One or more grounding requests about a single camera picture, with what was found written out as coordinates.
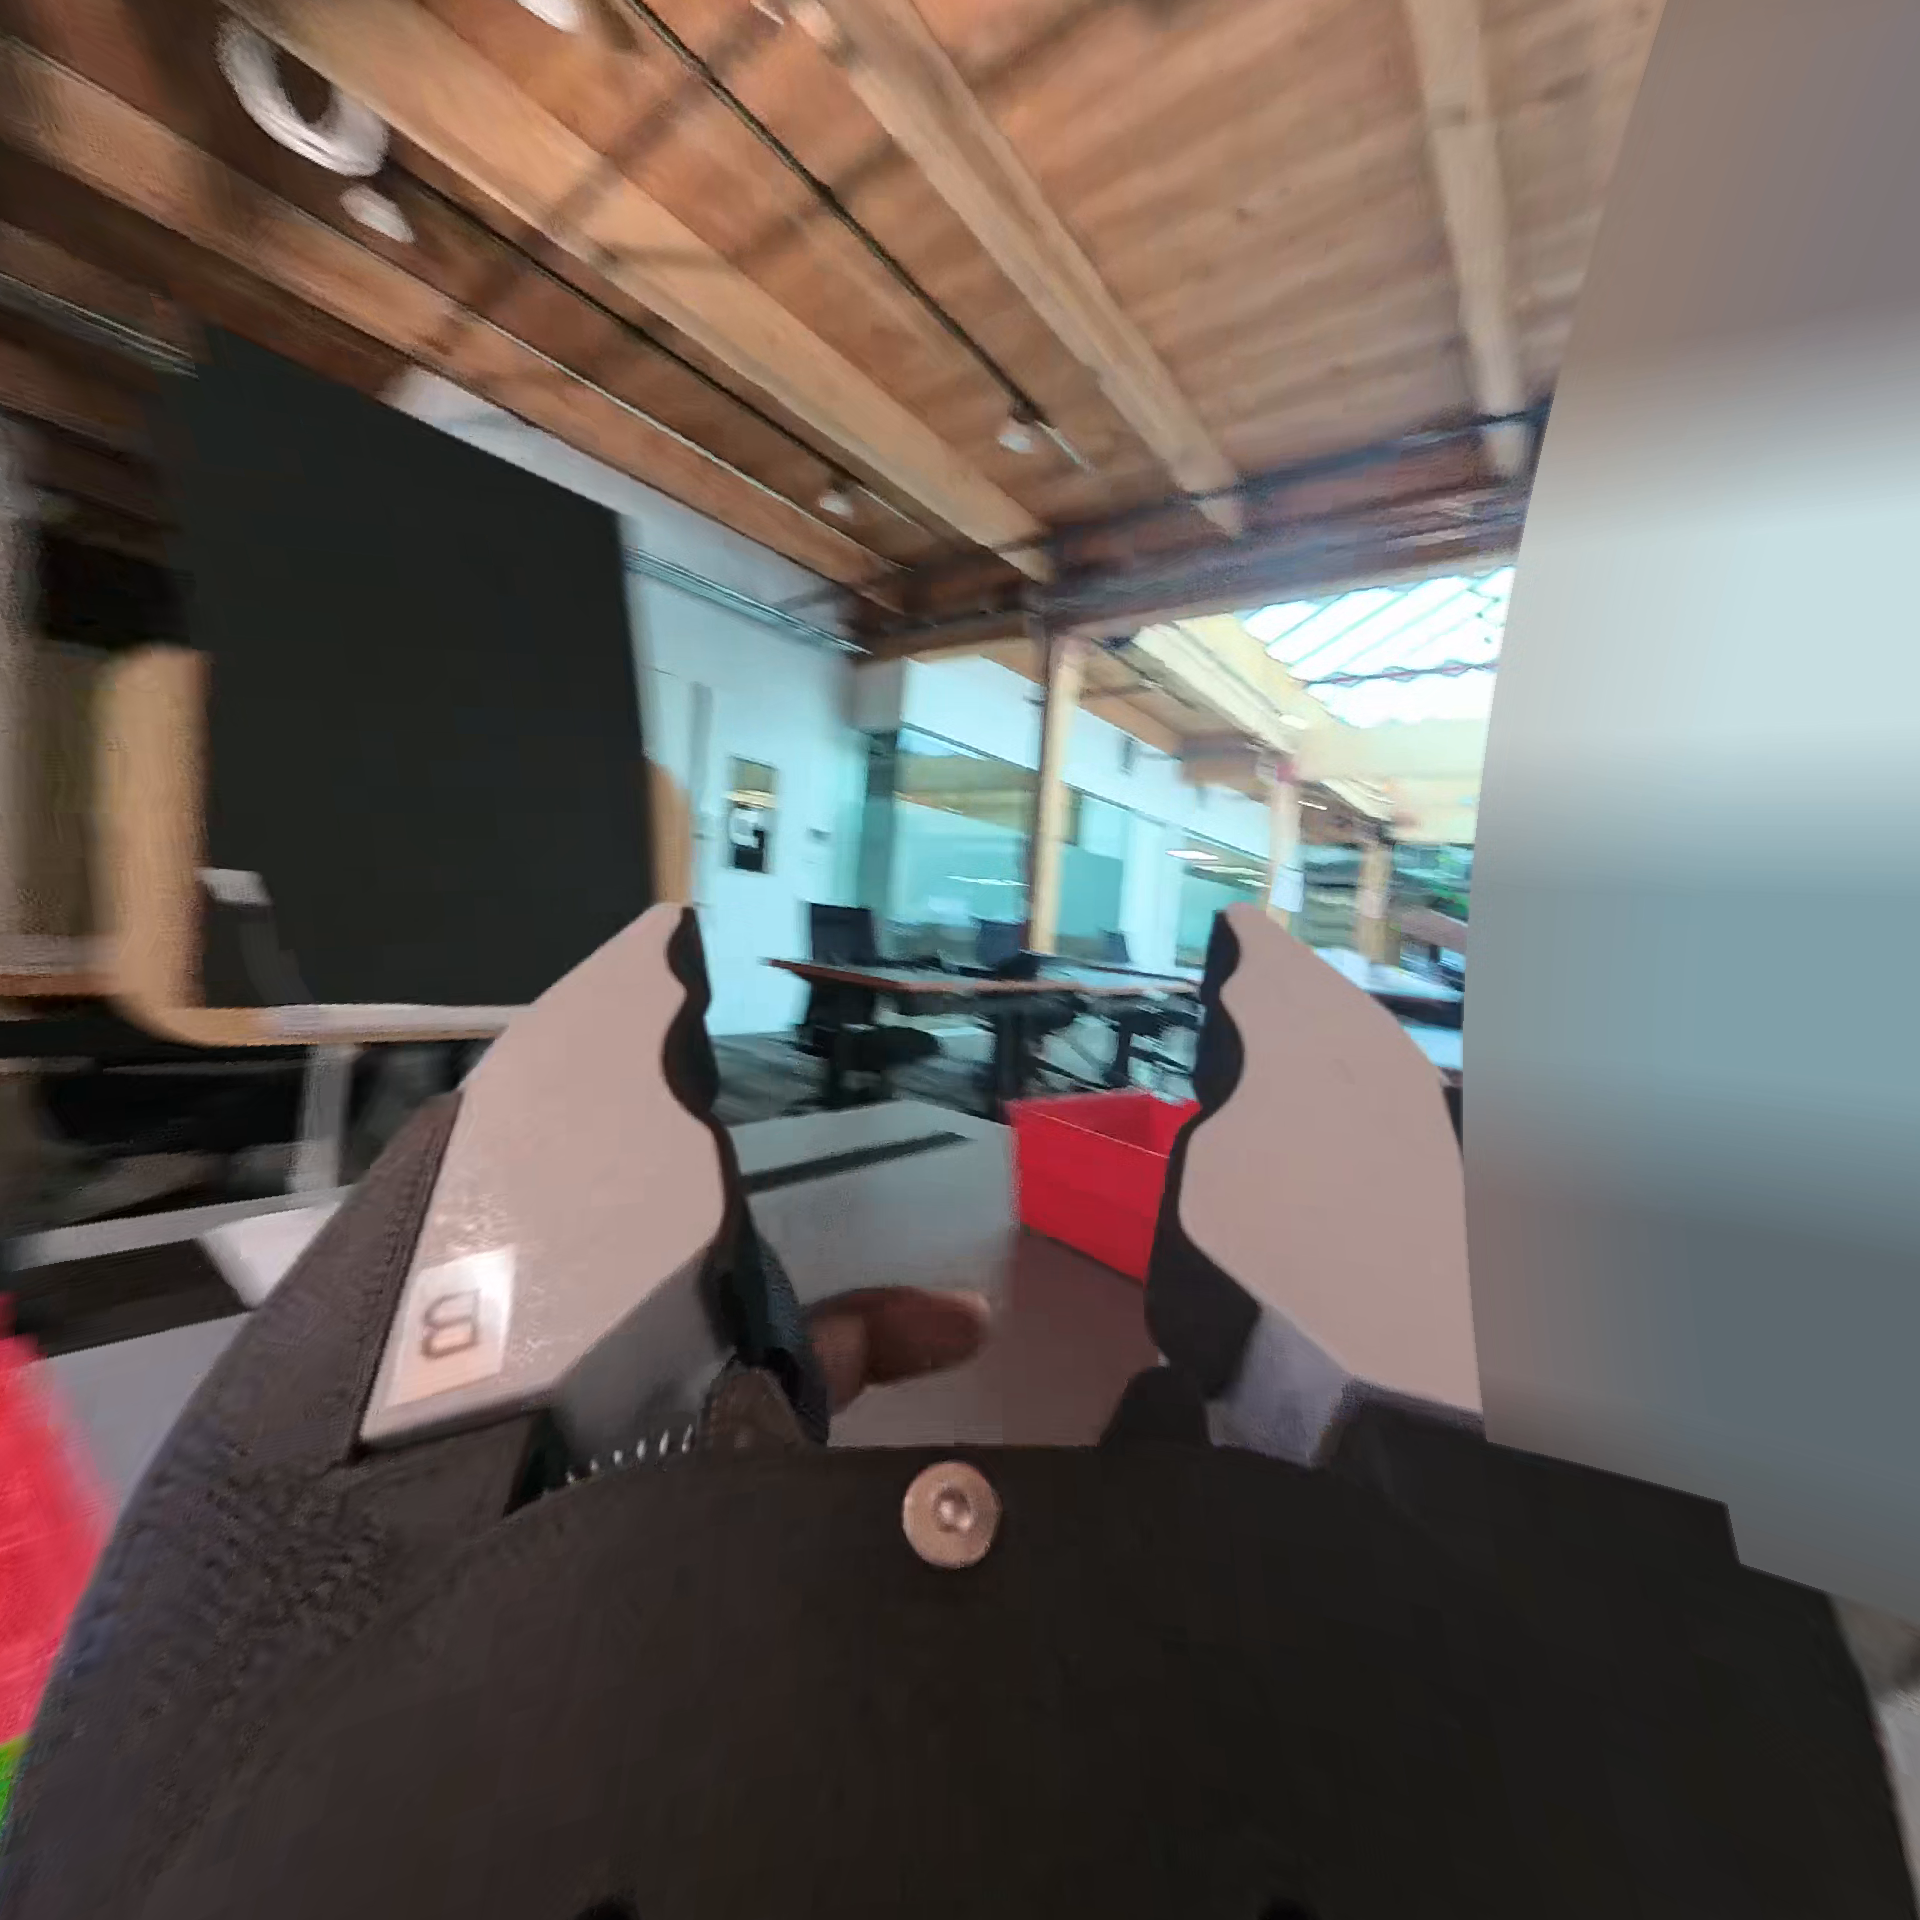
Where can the white track light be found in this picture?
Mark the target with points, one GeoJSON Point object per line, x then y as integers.
{"type": "Point", "coordinates": [552, 9]}
{"type": "Point", "coordinates": [1017, 433]}
{"type": "Point", "coordinates": [835, 500]}
{"type": "Point", "coordinates": [375, 213]}

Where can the white door with window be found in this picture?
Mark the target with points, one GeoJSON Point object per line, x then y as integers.
{"type": "Point", "coordinates": [751, 932]}

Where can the black office chair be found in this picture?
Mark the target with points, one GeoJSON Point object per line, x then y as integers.
{"type": "Point", "coordinates": [997, 942]}
{"type": "Point", "coordinates": [840, 945]}

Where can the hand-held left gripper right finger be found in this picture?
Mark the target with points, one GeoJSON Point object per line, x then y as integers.
{"type": "Point", "coordinates": [1320, 1200]}

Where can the person's left hand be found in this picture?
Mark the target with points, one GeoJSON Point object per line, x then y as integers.
{"type": "Point", "coordinates": [901, 1335]}

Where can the green plastic bin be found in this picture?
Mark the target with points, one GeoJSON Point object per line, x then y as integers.
{"type": "Point", "coordinates": [13, 1779]}

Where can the wooden office desk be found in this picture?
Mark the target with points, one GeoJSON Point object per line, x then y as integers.
{"type": "Point", "coordinates": [960, 979]}

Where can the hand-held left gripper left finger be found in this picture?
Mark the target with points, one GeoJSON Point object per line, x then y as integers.
{"type": "Point", "coordinates": [585, 1171]}

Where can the wooden book stand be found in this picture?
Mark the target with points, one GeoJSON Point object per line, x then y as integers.
{"type": "Point", "coordinates": [150, 839]}

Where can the wooden pillar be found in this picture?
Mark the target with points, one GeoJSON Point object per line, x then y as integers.
{"type": "Point", "coordinates": [1055, 780]}

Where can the red plastic bin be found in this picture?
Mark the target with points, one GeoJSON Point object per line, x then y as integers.
{"type": "Point", "coordinates": [1095, 1171]}
{"type": "Point", "coordinates": [45, 1501]}

